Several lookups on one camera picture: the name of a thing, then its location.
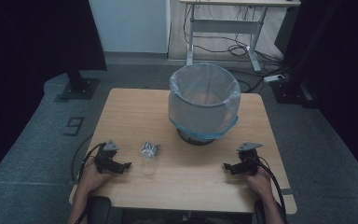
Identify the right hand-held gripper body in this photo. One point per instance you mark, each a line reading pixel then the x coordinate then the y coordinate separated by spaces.
pixel 249 157

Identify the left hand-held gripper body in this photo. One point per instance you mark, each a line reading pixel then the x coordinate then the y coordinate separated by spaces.
pixel 105 157

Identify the crushed clear plastic bottle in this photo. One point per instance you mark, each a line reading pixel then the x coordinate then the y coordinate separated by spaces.
pixel 149 157

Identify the black trash bin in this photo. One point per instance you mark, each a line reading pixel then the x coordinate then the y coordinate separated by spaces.
pixel 195 140

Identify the bin with blue bag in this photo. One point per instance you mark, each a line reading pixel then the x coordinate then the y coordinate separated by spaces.
pixel 203 115

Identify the person's right hand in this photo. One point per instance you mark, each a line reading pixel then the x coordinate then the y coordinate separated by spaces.
pixel 261 183

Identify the person's left hand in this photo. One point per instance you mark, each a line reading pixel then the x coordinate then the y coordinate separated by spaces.
pixel 91 180

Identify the black stand base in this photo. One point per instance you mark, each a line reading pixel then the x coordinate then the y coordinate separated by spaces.
pixel 79 85

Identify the white power strip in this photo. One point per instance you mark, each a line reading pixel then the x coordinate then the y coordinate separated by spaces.
pixel 273 78

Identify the black curtain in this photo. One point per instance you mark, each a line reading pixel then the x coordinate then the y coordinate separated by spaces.
pixel 28 46
pixel 341 62

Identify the white partition panel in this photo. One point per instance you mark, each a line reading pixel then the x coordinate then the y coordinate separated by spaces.
pixel 130 25

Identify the black stand with base plate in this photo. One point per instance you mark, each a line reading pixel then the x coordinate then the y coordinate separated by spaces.
pixel 292 91

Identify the grey metal frame desk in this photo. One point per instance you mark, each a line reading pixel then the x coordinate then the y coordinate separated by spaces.
pixel 223 26

